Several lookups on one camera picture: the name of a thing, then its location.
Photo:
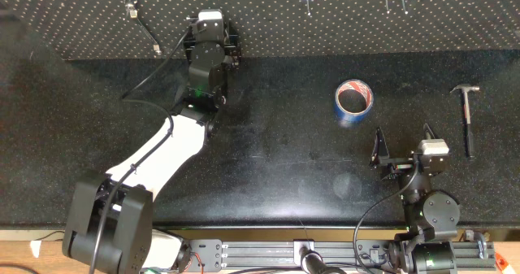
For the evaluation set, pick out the black pegboard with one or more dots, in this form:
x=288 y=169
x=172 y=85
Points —
x=264 y=22

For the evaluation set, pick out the mounting rail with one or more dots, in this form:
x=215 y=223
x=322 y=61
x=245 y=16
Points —
x=260 y=253

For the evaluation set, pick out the small orange object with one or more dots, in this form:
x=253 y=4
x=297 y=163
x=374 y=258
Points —
x=502 y=262

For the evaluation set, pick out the white paper tag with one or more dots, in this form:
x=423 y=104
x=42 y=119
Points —
x=35 y=248

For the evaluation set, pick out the hammer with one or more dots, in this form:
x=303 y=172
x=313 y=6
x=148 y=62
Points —
x=467 y=111

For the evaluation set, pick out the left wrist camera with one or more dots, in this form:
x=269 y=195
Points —
x=210 y=16

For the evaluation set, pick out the roll of blue tape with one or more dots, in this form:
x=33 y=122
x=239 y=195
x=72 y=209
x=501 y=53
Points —
x=345 y=113

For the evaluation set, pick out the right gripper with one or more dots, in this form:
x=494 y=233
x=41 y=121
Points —
x=434 y=166

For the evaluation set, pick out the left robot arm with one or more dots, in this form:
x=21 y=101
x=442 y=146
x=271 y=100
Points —
x=178 y=144

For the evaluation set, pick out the wrench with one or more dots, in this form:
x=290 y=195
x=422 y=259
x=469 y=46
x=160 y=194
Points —
x=146 y=32

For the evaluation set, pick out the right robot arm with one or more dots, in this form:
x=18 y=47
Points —
x=440 y=215

